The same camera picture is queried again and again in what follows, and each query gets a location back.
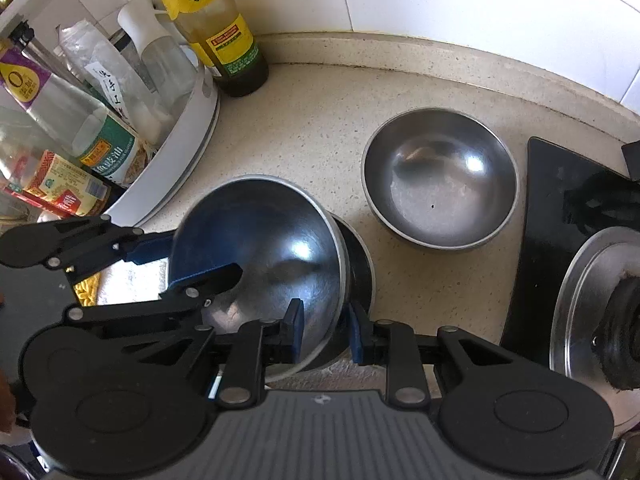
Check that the steel pot lid black knob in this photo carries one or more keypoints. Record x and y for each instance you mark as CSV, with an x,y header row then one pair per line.
x,y
580,310

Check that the black glass cooktop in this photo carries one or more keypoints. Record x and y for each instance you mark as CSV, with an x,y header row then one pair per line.
x,y
545,200

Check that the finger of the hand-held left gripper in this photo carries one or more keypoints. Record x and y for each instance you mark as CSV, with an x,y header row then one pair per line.
x,y
210,280
150,252

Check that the yellow woven mat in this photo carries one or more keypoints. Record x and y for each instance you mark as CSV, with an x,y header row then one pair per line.
x,y
87,291

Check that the green yellow label oil bottle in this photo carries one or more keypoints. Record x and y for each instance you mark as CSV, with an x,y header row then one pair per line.
x,y
220,25

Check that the black top steel bottle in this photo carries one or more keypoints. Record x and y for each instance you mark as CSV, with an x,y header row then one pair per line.
x,y
35,47

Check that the white two-tier condiment rack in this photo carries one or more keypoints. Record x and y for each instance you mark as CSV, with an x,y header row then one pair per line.
x,y
170,160

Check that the yellow cap vinegar bottle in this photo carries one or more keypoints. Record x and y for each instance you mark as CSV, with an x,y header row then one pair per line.
x,y
65,182

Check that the white towel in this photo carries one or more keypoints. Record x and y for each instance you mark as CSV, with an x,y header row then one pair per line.
x,y
132,280

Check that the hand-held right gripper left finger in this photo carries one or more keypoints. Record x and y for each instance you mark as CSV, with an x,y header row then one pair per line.
x,y
295,330

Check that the purple label sauce bottle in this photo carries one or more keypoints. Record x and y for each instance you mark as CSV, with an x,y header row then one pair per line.
x,y
65,110

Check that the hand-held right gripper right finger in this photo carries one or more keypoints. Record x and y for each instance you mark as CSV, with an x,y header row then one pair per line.
x,y
357,335

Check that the clear bag with paper label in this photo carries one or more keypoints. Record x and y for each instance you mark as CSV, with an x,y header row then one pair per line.
x,y
107,80

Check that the stainless steel bowl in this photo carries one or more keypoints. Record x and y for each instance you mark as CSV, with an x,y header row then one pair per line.
x,y
359,265
290,250
440,185

